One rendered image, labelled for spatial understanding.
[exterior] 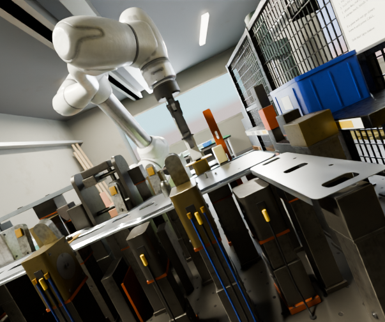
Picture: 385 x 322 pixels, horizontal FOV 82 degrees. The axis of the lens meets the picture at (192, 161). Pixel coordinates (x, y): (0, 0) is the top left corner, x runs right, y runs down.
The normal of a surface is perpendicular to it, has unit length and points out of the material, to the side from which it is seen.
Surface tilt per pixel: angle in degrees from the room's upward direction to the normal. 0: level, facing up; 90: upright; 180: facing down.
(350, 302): 0
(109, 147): 90
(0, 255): 90
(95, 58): 151
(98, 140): 90
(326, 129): 90
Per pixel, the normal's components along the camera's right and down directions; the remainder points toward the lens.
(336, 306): -0.42, -0.90
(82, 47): 0.48, 0.48
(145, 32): 0.65, -0.26
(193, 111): 0.00, 0.11
